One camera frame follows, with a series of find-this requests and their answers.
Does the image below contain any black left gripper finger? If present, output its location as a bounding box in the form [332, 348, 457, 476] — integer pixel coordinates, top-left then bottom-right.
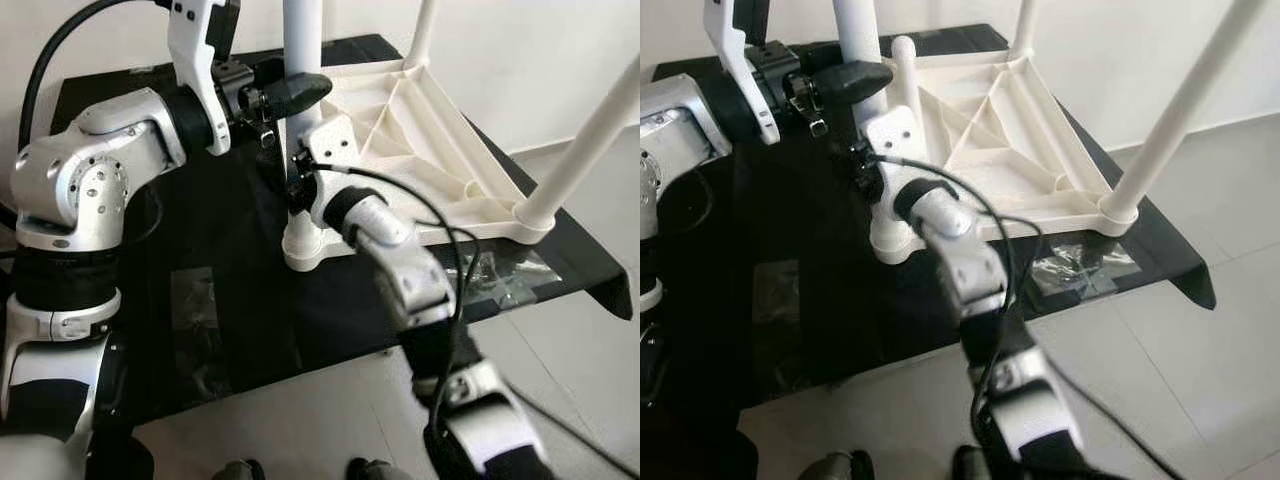
[262, 72, 333, 119]
[815, 60, 894, 104]

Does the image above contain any white plastic children table top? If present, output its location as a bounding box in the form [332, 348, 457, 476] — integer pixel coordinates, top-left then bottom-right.
[282, 58, 556, 273]
[868, 50, 1141, 263]

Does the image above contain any black tablecloth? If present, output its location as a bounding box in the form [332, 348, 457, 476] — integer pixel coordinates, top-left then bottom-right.
[45, 35, 636, 431]
[650, 22, 1219, 411]

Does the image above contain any grey robot left leg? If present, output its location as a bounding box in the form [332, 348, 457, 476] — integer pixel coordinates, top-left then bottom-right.
[210, 458, 266, 480]
[800, 450, 876, 480]

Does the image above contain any grey robot leg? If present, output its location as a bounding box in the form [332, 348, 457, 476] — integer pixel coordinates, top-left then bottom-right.
[950, 445, 1001, 480]
[210, 458, 266, 480]
[800, 450, 876, 480]
[345, 457, 401, 480]

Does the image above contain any grey robot right leg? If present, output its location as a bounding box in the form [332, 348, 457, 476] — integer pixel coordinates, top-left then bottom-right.
[950, 445, 1001, 480]
[345, 457, 401, 480]

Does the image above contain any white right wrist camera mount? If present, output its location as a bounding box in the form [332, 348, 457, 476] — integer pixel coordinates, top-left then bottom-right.
[300, 113, 361, 226]
[865, 105, 926, 216]

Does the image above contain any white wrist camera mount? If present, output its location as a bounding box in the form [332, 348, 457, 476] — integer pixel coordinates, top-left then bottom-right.
[165, 0, 241, 156]
[865, 105, 926, 216]
[703, 0, 781, 146]
[300, 113, 361, 226]

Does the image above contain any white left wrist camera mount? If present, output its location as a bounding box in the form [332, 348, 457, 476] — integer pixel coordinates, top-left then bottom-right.
[165, 0, 241, 156]
[703, 0, 781, 146]

